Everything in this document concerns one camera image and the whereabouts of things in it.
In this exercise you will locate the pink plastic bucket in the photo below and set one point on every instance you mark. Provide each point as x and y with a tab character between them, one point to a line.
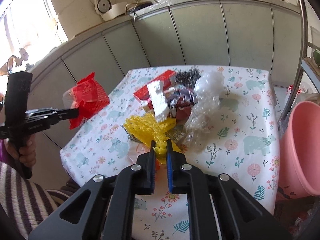
299	154

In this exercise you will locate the clear bubble wrap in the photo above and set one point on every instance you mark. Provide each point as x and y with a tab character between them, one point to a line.
207	90

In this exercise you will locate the striped sleeve forearm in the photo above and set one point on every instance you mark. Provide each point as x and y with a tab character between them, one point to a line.
26	203

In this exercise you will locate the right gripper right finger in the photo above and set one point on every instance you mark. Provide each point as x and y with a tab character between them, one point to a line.
177	179

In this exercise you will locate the crumpled purple red wrapper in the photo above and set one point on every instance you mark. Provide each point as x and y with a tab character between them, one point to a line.
180	103

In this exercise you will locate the person's left hand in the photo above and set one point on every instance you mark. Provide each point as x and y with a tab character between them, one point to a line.
26	154

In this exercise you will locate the metal shelf rack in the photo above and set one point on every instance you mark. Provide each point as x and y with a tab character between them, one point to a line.
306	64

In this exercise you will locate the yellow plastic mesh net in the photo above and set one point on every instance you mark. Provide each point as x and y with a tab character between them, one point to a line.
151	133

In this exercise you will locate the red snack bag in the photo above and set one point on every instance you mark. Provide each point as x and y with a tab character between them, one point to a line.
88	96

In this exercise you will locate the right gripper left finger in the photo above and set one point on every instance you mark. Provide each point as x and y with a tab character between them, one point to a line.
146	175

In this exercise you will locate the steel wool scrubber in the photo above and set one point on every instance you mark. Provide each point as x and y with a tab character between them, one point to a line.
188	78

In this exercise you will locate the floral bear tablecloth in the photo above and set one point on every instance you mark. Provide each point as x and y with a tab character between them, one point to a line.
243	143

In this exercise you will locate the white foam piece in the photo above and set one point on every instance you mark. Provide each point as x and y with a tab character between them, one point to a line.
158	99

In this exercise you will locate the white rice cooker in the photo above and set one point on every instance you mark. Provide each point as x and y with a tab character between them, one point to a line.
109	11

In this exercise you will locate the grey kitchen cabinet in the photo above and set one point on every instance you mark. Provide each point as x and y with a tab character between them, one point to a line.
252	34

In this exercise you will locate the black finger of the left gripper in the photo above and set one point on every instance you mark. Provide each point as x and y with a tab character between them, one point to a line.
67	114

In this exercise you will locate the red cardboard box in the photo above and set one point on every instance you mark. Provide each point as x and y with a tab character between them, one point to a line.
142	94

